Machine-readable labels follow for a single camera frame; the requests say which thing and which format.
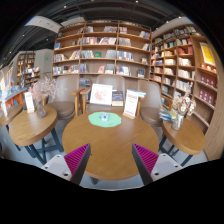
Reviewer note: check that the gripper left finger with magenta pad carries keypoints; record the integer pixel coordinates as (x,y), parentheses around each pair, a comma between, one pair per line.
(70,167)

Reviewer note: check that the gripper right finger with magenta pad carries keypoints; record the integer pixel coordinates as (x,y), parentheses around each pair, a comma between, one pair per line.
(152,166)

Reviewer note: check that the green round mouse pad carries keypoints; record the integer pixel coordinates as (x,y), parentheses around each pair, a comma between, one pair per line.
(113,121)

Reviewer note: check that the round wooden centre table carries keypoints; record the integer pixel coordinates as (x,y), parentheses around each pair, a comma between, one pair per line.
(111,148)

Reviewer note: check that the round wooden table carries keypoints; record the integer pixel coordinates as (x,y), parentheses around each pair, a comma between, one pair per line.
(111,148)
(27,128)
(189,138)

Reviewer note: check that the round wooden right table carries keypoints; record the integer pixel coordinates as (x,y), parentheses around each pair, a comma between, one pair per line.
(189,138)

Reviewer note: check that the stack of books right table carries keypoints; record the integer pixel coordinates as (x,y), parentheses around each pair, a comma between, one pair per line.
(167,115)

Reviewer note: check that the beige armchair right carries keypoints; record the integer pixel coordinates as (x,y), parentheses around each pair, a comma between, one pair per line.
(151,106)

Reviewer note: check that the beige armchair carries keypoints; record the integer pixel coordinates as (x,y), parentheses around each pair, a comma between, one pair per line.
(118,88)
(66,101)
(151,106)

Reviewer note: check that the round wooden left table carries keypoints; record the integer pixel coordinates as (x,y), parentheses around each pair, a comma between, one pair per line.
(27,128)

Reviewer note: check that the beige armchair left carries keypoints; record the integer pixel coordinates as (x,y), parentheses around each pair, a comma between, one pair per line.
(66,101)

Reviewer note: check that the white standing menu sign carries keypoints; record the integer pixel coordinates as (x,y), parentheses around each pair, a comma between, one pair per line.
(131,104)

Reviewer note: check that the glass vase dried flowers right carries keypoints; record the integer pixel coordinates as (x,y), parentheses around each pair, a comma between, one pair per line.
(183,105)

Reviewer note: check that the glass vase dried flowers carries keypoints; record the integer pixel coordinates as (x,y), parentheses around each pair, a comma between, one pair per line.
(183,105)
(40,91)

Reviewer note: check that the small white sign left table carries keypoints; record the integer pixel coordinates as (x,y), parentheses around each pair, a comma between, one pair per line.
(29,102)

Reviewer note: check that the stack of books on chair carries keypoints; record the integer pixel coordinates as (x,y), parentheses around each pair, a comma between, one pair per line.
(141,94)

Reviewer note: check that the white red picture board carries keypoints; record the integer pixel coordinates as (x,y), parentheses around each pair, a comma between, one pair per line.
(101,94)

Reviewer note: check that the glass vase dried flowers left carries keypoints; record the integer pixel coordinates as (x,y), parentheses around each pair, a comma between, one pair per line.
(40,91)

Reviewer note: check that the beige armchair middle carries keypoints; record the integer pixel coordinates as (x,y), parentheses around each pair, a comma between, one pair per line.
(118,88)

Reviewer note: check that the distant wooden bookshelf left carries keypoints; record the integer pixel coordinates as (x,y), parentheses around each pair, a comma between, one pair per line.
(27,73)

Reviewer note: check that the large wooden bookshelf back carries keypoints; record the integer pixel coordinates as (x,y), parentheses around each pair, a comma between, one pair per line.
(103,47)

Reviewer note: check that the yellow poster on shelf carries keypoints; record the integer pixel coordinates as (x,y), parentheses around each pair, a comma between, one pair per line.
(207,54)

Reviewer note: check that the wooden bookshelf right wall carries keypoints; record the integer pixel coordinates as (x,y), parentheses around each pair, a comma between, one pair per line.
(177,60)

